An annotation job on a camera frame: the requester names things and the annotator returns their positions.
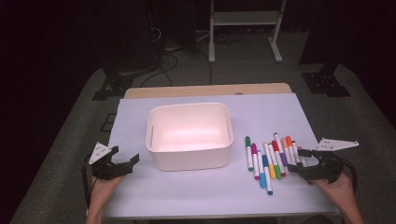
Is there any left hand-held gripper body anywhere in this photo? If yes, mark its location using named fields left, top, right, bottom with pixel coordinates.
left=88, top=142, right=134, bottom=181

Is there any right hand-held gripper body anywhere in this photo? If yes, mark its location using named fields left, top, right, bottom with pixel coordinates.
left=306, top=137, right=360, bottom=185

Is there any orange cap marker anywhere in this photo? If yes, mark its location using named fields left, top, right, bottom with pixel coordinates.
left=285, top=135, right=297, bottom=166

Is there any white plastic storage box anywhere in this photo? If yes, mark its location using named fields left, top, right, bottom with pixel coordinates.
left=145, top=102, right=234, bottom=173

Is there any person's left hand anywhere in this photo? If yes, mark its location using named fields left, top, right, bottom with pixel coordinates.
left=89, top=175, right=124, bottom=203

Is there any person's right hand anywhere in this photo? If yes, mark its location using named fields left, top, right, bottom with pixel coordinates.
left=307, top=172, right=358, bottom=205

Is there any row of coloured markers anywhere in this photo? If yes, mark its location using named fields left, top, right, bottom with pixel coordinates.
left=244, top=132, right=292, bottom=197

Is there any black stand base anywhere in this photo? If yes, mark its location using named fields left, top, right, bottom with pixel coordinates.
left=301, top=61, right=352, bottom=98
left=91, top=65, right=135, bottom=102

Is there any white foam board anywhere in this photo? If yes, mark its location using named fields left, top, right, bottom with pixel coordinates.
left=103, top=91, right=341, bottom=220

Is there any white metal stand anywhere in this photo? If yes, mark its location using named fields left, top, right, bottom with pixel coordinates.
left=207, top=0, right=288, bottom=64

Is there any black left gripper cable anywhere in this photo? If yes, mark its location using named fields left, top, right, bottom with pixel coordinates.
left=80, top=154, right=95, bottom=210

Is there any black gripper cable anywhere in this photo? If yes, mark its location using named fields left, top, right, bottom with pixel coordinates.
left=80, top=154, right=95, bottom=210
left=335, top=157, right=360, bottom=194

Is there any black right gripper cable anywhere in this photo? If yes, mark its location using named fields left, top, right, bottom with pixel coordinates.
left=335, top=157, right=360, bottom=194

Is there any black frame on floor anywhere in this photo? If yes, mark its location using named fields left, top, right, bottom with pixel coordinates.
left=99, top=113, right=117, bottom=133

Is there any black floor cable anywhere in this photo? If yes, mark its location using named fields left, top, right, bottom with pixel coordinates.
left=195, top=47, right=215, bottom=86
left=138, top=50, right=180, bottom=89

